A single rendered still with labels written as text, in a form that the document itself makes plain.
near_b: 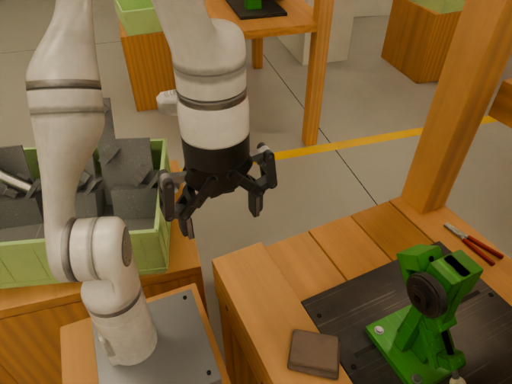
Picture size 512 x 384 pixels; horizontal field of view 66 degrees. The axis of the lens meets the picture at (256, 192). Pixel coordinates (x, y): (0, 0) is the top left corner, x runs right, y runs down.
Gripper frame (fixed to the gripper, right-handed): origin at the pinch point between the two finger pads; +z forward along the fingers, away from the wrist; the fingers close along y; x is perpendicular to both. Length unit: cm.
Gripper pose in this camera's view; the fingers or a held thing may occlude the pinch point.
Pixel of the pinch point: (222, 220)
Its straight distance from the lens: 52.1
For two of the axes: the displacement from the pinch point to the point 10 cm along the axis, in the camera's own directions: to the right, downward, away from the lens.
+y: 9.0, -2.9, 3.3
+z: 0.0, 7.5, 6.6
